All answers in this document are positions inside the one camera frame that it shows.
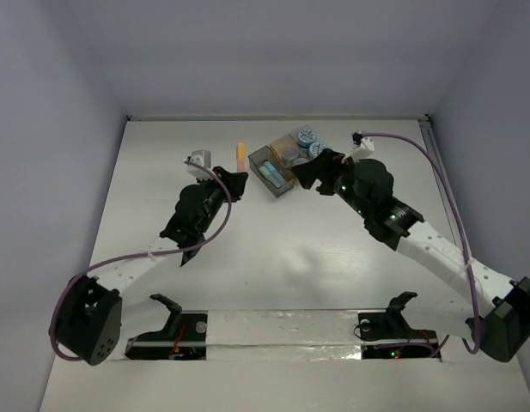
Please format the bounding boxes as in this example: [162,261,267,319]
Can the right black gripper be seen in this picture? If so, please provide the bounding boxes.
[290,148,372,219]

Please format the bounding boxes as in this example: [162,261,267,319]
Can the clear jar of pins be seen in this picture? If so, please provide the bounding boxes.
[281,146,300,166]
[291,157,310,168]

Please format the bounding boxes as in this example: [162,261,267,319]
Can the orange marker cap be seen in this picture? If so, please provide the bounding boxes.
[235,142,246,160]

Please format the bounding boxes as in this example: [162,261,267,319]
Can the green highlighter marker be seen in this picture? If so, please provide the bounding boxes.
[259,165,281,188]

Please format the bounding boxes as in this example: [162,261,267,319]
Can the orange highlighter marker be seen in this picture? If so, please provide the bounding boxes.
[236,157,246,173]

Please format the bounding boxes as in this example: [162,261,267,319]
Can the blue highlighter marker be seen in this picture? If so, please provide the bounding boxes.
[270,168,286,186]

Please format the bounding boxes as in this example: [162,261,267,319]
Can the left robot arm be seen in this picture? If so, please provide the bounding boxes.
[48,160,248,366]

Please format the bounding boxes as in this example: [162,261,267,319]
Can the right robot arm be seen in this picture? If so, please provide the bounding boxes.
[292,148,530,362]

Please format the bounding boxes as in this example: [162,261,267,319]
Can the clear plastic container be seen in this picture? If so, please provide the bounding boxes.
[290,124,331,160]

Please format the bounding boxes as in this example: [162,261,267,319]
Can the dark grey plastic container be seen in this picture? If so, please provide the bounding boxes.
[248,146,295,197]

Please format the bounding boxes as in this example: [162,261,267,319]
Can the amber plastic container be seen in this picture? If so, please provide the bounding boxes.
[270,135,310,168]

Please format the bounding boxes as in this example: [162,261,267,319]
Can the silver foil tape strip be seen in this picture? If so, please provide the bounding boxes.
[205,310,362,361]

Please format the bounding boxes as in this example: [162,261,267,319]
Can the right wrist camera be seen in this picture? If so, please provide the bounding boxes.
[344,131,375,162]

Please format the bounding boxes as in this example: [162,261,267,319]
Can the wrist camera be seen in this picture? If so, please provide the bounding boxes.
[186,149,211,180]
[344,131,375,162]

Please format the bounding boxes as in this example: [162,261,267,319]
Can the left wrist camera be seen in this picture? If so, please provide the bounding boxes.
[186,149,211,180]

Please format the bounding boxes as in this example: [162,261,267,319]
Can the aluminium rail right edge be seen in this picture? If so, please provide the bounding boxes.
[417,114,487,305]

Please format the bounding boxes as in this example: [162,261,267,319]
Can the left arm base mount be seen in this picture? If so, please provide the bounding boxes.
[125,294,208,361]

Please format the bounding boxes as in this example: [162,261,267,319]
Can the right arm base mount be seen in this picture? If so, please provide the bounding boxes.
[353,292,442,360]

